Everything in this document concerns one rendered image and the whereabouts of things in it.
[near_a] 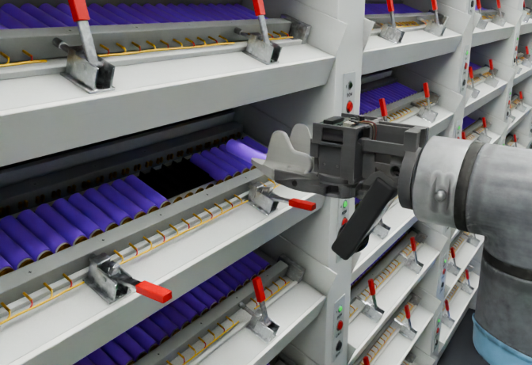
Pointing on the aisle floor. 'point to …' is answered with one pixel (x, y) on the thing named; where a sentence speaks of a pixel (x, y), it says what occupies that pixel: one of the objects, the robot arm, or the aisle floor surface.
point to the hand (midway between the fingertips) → (265, 165)
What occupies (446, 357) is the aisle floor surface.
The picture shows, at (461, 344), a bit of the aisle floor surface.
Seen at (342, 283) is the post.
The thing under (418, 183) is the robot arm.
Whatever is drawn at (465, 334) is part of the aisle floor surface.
